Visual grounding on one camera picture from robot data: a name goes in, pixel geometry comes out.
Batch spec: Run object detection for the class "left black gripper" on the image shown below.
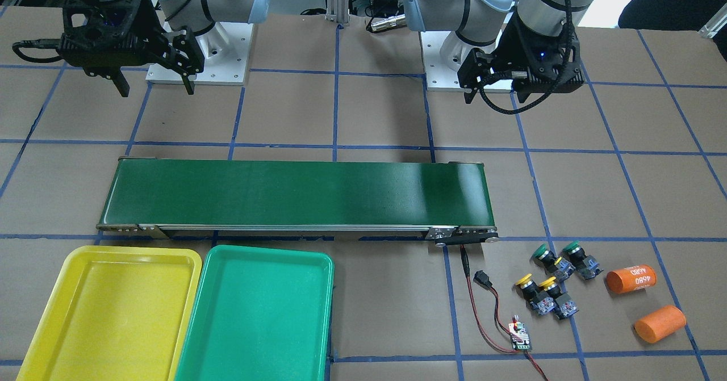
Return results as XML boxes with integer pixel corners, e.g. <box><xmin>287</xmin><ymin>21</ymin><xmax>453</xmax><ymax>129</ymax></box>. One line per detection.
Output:
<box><xmin>457</xmin><ymin>12</ymin><xmax>584</xmax><ymax>104</ymax></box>

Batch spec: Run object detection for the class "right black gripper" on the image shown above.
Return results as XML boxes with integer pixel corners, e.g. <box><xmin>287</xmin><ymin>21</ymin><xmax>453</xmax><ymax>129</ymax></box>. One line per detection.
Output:
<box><xmin>59</xmin><ymin>0</ymin><xmax>205</xmax><ymax>98</ymax></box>

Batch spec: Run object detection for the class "green push button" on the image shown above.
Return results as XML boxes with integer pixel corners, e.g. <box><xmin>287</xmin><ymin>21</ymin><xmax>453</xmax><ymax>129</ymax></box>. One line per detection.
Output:
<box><xmin>532</xmin><ymin>243</ymin><xmax>570</xmax><ymax>281</ymax></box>
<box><xmin>562</xmin><ymin>241</ymin><xmax>603</xmax><ymax>280</ymax></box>

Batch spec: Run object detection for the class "yellow push button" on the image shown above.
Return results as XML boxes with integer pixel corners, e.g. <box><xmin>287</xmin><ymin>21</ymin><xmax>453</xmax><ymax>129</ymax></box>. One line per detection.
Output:
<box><xmin>514</xmin><ymin>273</ymin><xmax>555</xmax><ymax>316</ymax></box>
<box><xmin>538</xmin><ymin>277</ymin><xmax>579</xmax><ymax>320</ymax></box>

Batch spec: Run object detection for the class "orange cylinder with 4680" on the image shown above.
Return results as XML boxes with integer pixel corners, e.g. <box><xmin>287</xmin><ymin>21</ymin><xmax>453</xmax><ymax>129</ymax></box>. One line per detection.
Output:
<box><xmin>605</xmin><ymin>265</ymin><xmax>658</xmax><ymax>295</ymax></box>

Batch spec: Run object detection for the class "plain orange cylinder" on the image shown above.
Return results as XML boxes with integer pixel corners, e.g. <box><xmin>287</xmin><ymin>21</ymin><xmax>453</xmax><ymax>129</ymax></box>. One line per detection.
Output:
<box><xmin>633</xmin><ymin>304</ymin><xmax>687</xmax><ymax>343</ymax></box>

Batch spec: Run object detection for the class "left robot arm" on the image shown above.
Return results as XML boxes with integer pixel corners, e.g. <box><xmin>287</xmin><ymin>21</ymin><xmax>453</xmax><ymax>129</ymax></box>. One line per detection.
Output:
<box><xmin>403</xmin><ymin>0</ymin><xmax>594</xmax><ymax>115</ymax></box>

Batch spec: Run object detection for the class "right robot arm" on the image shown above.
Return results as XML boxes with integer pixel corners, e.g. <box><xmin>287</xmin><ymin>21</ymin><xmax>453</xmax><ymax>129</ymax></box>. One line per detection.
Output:
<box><xmin>54</xmin><ymin>0</ymin><xmax>270</xmax><ymax>97</ymax></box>

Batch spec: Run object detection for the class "black power adapter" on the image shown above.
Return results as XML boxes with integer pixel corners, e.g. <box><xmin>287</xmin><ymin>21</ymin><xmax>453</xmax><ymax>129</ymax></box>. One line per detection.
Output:
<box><xmin>371</xmin><ymin>0</ymin><xmax>398</xmax><ymax>17</ymax></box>

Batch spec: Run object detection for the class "green conveyor belt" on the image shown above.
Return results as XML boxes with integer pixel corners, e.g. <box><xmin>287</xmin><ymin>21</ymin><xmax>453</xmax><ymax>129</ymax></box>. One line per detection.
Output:
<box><xmin>97</xmin><ymin>158</ymin><xmax>499</xmax><ymax>246</ymax></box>

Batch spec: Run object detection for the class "yellow plastic tray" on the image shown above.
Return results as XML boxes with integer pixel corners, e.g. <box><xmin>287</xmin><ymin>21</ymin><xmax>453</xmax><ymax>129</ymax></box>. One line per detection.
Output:
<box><xmin>18</xmin><ymin>245</ymin><xmax>202</xmax><ymax>380</ymax></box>

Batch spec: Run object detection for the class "green plastic tray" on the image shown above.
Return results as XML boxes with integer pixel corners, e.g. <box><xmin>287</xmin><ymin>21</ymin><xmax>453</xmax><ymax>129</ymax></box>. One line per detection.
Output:
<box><xmin>175</xmin><ymin>245</ymin><xmax>335</xmax><ymax>380</ymax></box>

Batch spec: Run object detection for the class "small controller circuit board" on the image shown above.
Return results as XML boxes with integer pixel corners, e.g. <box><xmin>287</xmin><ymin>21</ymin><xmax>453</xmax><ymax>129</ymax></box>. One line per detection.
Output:
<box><xmin>507</xmin><ymin>315</ymin><xmax>533</xmax><ymax>351</ymax></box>

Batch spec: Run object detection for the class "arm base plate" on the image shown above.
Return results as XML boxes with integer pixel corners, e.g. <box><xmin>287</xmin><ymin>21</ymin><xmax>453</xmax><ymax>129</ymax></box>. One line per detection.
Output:
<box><xmin>145</xmin><ymin>22</ymin><xmax>254</xmax><ymax>86</ymax></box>
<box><xmin>420</xmin><ymin>31</ymin><xmax>475</xmax><ymax>93</ymax></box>

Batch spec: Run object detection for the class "red black power cable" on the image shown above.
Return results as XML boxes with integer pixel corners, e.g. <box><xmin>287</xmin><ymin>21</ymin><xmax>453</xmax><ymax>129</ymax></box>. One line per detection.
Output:
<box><xmin>459</xmin><ymin>245</ymin><xmax>549</xmax><ymax>381</ymax></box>

